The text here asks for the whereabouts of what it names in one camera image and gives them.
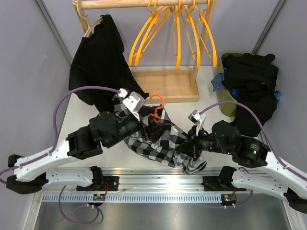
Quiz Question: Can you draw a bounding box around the aluminium rail base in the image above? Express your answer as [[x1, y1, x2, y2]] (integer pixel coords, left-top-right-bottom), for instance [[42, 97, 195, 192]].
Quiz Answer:
[[43, 166, 294, 196]]

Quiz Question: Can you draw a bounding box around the white slotted cable duct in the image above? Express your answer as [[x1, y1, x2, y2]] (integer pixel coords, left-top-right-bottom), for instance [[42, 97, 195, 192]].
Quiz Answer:
[[43, 193, 222, 204]]

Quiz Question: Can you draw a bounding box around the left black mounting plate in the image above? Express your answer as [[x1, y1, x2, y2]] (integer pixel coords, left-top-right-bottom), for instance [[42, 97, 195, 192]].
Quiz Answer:
[[76, 176, 119, 192]]

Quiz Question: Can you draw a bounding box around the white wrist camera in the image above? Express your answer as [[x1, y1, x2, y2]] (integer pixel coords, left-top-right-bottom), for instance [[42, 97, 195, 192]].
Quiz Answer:
[[118, 88, 145, 122], [188, 110, 206, 136]]

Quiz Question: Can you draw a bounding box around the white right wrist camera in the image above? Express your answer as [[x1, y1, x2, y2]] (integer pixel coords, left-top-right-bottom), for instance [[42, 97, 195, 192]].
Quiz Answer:
[[188, 110, 206, 136]]

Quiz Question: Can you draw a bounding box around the orange hanger empty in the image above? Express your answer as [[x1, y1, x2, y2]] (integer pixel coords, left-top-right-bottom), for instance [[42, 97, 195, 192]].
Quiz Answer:
[[174, 0, 182, 70], [180, 0, 218, 69]]

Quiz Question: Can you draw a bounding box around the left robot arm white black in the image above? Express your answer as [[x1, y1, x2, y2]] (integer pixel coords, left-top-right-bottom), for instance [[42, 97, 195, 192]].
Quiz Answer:
[[6, 112, 171, 195]]

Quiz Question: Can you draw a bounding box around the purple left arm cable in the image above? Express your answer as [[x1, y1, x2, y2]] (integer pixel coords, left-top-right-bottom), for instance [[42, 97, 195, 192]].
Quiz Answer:
[[0, 86, 121, 185]]

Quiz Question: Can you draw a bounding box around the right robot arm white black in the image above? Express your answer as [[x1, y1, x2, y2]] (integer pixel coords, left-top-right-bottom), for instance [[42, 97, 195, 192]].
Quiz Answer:
[[176, 120, 307, 213]]

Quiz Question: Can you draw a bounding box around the black white checkered shirt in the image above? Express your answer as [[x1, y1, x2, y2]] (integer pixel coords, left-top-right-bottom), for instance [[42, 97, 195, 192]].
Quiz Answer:
[[124, 108, 207, 174]]

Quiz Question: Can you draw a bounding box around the blue checked shirt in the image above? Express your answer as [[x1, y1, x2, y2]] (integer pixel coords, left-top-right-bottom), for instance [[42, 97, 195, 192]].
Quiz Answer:
[[211, 71, 281, 103]]

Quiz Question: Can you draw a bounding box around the red orange hanger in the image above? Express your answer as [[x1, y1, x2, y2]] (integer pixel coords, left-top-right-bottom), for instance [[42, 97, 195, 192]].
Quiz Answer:
[[148, 93, 165, 123]]

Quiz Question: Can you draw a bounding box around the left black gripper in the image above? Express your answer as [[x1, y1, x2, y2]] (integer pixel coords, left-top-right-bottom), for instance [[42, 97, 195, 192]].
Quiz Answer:
[[106, 105, 170, 148]]

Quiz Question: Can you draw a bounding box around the wooden clothes rack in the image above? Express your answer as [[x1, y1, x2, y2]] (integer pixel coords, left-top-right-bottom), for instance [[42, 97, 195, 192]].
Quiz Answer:
[[73, 0, 216, 103]]

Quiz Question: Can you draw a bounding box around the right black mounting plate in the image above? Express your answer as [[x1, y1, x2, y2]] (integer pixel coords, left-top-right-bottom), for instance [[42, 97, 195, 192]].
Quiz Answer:
[[201, 176, 246, 192]]

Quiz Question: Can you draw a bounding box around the black t-shirt on rack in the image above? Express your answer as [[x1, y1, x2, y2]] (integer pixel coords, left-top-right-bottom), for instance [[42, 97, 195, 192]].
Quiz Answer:
[[69, 14, 149, 116]]

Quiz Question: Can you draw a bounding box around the black mounting plate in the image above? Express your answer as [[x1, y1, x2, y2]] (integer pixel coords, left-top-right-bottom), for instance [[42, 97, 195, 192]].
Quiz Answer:
[[201, 176, 246, 192], [76, 176, 119, 192]]

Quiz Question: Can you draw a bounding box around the green laundry basket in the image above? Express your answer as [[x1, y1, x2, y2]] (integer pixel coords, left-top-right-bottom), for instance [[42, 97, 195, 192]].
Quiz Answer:
[[215, 52, 243, 117]]

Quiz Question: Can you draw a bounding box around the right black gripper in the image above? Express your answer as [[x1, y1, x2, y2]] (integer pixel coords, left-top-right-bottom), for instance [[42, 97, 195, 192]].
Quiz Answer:
[[176, 125, 234, 158]]

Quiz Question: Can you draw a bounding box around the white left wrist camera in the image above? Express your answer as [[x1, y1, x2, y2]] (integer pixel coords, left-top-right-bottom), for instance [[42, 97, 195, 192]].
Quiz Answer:
[[118, 88, 145, 122]]

